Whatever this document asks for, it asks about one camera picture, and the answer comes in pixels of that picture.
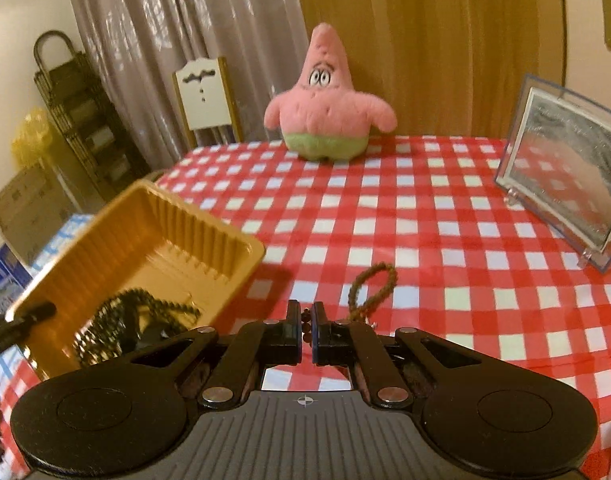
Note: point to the pink starfish plush toy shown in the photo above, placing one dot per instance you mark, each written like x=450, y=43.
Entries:
x=330, y=110

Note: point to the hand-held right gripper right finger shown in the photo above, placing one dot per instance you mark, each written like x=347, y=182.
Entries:
x=319, y=332

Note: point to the red checkered tablecloth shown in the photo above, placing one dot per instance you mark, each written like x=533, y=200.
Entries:
x=435, y=270

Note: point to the wooden door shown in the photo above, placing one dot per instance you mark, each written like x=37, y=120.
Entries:
x=435, y=45

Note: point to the white wooden chair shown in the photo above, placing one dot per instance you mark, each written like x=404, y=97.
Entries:
x=205, y=100

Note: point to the brown patterned curtain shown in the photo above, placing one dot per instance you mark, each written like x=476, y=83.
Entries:
x=185, y=45

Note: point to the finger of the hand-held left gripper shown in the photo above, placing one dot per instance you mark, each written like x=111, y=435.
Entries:
x=20, y=321

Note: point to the yellow plastic tray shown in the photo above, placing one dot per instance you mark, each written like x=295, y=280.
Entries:
x=135, y=240

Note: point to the stack of dark folding chairs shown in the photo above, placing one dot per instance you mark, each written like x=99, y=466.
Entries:
x=85, y=120

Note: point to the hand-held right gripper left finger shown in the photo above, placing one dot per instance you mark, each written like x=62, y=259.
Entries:
x=294, y=331

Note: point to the cardboard box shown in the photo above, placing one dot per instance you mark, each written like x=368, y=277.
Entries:
x=30, y=210

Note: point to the yellow plastic bag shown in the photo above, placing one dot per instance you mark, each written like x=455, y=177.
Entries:
x=33, y=137

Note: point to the clear sand art frame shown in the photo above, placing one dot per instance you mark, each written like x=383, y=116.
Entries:
x=565, y=170

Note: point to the blue printed carton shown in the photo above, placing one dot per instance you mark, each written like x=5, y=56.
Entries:
x=3, y=275

